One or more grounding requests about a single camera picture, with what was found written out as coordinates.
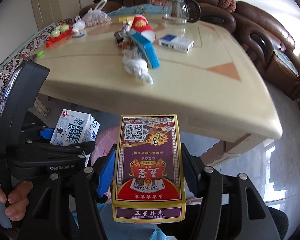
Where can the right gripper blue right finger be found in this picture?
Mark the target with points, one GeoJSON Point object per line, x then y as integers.
{"type": "Point", "coordinates": [191, 168]}

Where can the glass teapot black handle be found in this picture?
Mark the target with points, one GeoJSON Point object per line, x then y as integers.
{"type": "Point", "coordinates": [181, 11]}

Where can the white tissue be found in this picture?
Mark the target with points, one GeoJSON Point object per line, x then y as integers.
{"type": "Point", "coordinates": [136, 65]}

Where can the blue armchair seat cover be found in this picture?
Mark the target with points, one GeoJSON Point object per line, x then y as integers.
{"type": "Point", "coordinates": [284, 58]}

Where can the orange round cushion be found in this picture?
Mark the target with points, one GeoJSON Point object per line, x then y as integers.
{"type": "Point", "coordinates": [228, 5]}

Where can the small white plastic bag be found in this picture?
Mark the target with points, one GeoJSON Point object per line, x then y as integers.
{"type": "Point", "coordinates": [79, 25]}

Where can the plastic bag of nuts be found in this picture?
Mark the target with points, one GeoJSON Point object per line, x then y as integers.
{"type": "Point", "coordinates": [96, 16]}

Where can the black cigarette box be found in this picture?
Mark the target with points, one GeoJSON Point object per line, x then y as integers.
{"type": "Point", "coordinates": [120, 38]}

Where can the blue white medicine box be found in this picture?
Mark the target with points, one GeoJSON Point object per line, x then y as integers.
{"type": "Point", "coordinates": [177, 43]}

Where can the cream coffee table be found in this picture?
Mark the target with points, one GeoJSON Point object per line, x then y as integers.
{"type": "Point", "coordinates": [215, 89]}

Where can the cream wardrobe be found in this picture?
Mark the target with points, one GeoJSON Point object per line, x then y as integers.
{"type": "Point", "coordinates": [49, 11]}

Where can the brown leather armchair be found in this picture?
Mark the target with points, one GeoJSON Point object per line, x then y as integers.
{"type": "Point", "coordinates": [259, 34]}

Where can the person's left hand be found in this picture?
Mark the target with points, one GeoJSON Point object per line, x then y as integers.
{"type": "Point", "coordinates": [17, 199]}

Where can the small blue candy wrappers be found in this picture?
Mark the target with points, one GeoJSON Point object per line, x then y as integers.
{"type": "Point", "coordinates": [79, 34]}

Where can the yellow snack wrapper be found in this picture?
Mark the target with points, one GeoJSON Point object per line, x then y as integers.
{"type": "Point", "coordinates": [126, 26]}

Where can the red fruit tray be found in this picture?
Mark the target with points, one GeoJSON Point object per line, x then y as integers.
{"type": "Point", "coordinates": [58, 34]}

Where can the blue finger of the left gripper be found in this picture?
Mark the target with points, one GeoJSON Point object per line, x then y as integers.
{"type": "Point", "coordinates": [46, 133]}

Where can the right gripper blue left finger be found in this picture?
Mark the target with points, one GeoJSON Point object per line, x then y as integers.
{"type": "Point", "coordinates": [105, 171]}

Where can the blue long box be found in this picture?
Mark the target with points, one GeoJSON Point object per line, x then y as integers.
{"type": "Point", "coordinates": [145, 47]}

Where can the pink lined trash bin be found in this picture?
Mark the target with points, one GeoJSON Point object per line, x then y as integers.
{"type": "Point", "coordinates": [104, 142]}

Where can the playing card box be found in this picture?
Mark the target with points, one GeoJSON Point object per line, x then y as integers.
{"type": "Point", "coordinates": [149, 184]}

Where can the white milk carton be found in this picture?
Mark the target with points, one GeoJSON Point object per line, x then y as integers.
{"type": "Point", "coordinates": [74, 127]}

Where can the red paper cup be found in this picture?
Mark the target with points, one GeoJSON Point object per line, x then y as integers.
{"type": "Point", "coordinates": [141, 25]}

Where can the blue floral sofa cover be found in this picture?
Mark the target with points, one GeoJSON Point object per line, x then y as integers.
{"type": "Point", "coordinates": [142, 9]}

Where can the green bottle cap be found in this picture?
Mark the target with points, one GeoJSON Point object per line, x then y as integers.
{"type": "Point", "coordinates": [40, 53]}

